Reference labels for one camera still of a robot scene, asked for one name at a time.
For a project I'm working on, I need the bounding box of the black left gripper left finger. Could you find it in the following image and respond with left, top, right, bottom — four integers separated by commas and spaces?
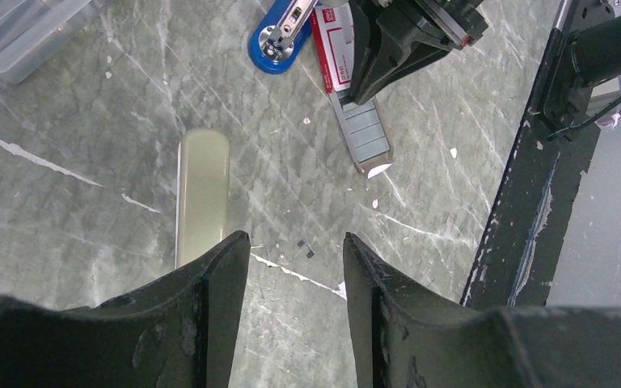
0, 231, 251, 387

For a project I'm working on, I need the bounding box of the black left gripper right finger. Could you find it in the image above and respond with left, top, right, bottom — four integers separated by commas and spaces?
343, 233, 621, 387

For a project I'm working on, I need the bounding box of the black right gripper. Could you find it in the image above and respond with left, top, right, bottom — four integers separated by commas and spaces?
349, 0, 488, 104

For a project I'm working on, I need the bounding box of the red white staples box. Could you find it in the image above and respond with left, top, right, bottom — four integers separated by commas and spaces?
310, 4, 394, 179

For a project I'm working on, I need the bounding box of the blue black stapler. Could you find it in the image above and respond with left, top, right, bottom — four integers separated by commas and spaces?
248, 0, 319, 75

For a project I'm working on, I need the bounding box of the small beige white stapler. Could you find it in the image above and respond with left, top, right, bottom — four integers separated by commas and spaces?
175, 129, 230, 268

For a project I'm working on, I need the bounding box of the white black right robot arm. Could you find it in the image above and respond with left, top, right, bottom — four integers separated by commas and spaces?
348, 1, 621, 141

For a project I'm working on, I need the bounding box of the small loose staple piece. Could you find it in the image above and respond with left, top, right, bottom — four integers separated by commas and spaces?
297, 240, 315, 259

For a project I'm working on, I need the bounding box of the clear plastic screw organizer box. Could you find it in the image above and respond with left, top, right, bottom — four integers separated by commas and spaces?
0, 0, 111, 83

